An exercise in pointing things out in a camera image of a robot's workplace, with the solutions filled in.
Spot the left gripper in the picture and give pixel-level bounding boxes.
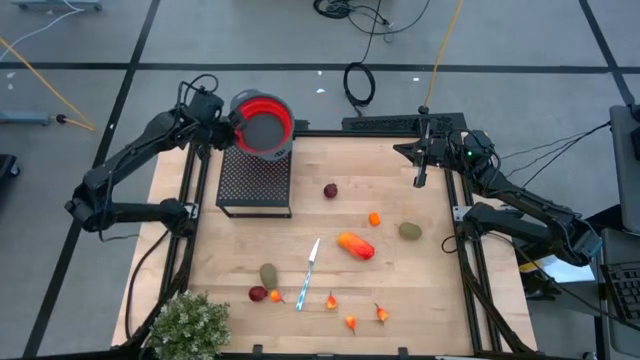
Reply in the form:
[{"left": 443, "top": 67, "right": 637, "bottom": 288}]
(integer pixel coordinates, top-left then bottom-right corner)
[{"left": 197, "top": 112, "right": 246, "bottom": 152}]

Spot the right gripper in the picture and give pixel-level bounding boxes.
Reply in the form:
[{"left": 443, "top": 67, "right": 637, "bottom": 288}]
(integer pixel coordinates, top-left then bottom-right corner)
[{"left": 393, "top": 119, "right": 474, "bottom": 189}]

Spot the red collapsible bowl grey rim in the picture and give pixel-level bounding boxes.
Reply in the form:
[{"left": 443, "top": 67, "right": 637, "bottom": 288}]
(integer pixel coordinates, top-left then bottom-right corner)
[{"left": 229, "top": 88, "right": 296, "bottom": 163}]

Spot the round green-brown kiwi fruit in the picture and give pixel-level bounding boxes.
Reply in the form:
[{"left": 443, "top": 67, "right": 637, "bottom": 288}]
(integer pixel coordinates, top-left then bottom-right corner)
[{"left": 398, "top": 221, "right": 423, "bottom": 242}]

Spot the orange red bell pepper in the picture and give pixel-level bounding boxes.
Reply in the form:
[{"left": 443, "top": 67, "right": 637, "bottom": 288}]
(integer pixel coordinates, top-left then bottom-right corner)
[{"left": 337, "top": 231, "right": 376, "bottom": 262}]

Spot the long green-brown kiwi fruit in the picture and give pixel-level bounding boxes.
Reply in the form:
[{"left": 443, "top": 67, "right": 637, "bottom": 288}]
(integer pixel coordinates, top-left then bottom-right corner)
[{"left": 258, "top": 262, "right": 279, "bottom": 291}]

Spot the black perforated metal plate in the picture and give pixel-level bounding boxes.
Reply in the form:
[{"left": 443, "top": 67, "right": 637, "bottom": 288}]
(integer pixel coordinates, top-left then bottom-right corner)
[{"left": 341, "top": 112, "right": 469, "bottom": 135}]

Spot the black perforated metal shelf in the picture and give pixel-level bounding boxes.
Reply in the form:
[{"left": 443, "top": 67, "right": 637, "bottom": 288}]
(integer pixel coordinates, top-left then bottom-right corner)
[{"left": 215, "top": 144, "right": 294, "bottom": 220}]

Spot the white paper sheet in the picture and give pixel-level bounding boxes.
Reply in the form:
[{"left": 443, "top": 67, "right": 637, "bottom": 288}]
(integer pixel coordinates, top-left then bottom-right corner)
[{"left": 519, "top": 254, "right": 596, "bottom": 285}]

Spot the potted green plant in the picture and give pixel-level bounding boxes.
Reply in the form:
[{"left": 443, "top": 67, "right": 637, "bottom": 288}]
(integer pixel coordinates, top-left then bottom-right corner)
[{"left": 148, "top": 291, "right": 232, "bottom": 360}]

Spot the grey desk unit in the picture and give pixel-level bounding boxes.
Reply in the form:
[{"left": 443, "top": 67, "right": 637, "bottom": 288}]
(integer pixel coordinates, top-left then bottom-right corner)
[{"left": 608, "top": 103, "right": 640, "bottom": 236}]

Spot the grey stand base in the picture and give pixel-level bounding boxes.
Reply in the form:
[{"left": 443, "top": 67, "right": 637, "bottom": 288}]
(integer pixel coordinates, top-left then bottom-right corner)
[
  {"left": 0, "top": 110, "right": 51, "bottom": 126},
  {"left": 12, "top": 0, "right": 104, "bottom": 12}
]

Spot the black caster base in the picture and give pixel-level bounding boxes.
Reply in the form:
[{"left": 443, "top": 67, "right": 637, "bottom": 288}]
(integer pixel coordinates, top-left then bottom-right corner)
[{"left": 0, "top": 153, "right": 21, "bottom": 179}]

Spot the black keyboard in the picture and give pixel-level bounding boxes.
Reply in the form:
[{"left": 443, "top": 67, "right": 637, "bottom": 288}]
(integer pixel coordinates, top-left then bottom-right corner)
[{"left": 601, "top": 262, "right": 640, "bottom": 327}]

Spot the yellow hanging cable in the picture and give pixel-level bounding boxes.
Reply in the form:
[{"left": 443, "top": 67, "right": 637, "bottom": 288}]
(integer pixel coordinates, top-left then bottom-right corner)
[{"left": 419, "top": 0, "right": 465, "bottom": 115}]

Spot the black table frame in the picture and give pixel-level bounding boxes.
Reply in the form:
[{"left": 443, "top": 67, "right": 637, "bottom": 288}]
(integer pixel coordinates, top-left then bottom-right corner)
[{"left": 122, "top": 129, "right": 537, "bottom": 360}]

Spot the black coiled cable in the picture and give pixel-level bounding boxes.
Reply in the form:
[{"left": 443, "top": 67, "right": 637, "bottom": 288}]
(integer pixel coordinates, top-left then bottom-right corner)
[{"left": 342, "top": 61, "right": 377, "bottom": 117}]

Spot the thin black cable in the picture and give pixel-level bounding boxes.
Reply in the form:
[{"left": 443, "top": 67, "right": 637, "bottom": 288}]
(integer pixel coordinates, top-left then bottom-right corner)
[{"left": 499, "top": 121, "right": 614, "bottom": 161}]

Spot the black cable bundle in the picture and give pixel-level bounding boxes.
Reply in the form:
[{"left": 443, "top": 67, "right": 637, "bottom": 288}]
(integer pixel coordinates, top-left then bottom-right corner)
[{"left": 312, "top": 0, "right": 432, "bottom": 44}]

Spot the knife with blue-white handle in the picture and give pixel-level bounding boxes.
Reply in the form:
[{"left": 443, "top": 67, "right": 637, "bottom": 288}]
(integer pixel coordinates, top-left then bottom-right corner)
[{"left": 294, "top": 237, "right": 322, "bottom": 313}]

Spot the yellow floor cable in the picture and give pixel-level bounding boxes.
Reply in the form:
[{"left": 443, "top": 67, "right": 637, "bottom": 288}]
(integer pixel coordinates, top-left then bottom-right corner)
[{"left": 0, "top": 37, "right": 97, "bottom": 133}]

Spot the black diagonal frame strut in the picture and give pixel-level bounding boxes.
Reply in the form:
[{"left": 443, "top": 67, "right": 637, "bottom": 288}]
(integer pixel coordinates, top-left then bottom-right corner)
[{"left": 582, "top": 203, "right": 626, "bottom": 234}]

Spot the white floor cable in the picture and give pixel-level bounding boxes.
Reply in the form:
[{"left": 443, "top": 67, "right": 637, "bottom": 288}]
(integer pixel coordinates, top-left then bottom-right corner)
[{"left": 0, "top": 0, "right": 87, "bottom": 64}]

